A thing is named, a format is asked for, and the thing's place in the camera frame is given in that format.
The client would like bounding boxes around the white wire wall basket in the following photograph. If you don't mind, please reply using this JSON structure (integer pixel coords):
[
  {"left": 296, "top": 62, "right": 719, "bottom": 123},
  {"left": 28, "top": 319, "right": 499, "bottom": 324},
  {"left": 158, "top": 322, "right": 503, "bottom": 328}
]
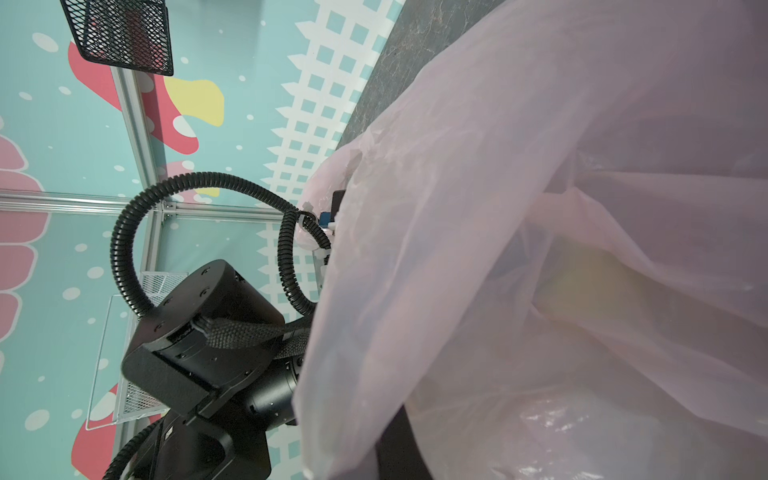
[{"left": 84, "top": 294, "right": 167, "bottom": 431}]

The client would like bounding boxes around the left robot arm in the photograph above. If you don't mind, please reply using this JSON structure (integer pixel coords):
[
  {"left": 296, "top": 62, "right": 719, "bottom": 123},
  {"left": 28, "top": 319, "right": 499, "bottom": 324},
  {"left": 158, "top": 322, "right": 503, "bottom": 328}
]
[{"left": 106, "top": 172, "right": 331, "bottom": 479}]

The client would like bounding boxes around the black mesh wall basket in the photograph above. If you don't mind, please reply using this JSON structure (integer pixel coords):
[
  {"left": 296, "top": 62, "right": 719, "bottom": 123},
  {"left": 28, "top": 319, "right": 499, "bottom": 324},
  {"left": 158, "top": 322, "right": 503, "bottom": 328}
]
[{"left": 60, "top": 0, "right": 174, "bottom": 77}]

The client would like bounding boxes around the pink plastic bag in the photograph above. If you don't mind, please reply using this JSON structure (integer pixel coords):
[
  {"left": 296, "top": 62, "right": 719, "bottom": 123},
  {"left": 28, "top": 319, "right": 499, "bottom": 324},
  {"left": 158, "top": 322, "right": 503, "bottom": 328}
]
[{"left": 294, "top": 1, "right": 767, "bottom": 479}]

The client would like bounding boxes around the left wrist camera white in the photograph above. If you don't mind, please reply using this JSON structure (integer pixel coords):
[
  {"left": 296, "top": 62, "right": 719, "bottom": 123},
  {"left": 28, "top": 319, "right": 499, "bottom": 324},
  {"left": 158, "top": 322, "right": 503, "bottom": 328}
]
[{"left": 313, "top": 190, "right": 346, "bottom": 291}]

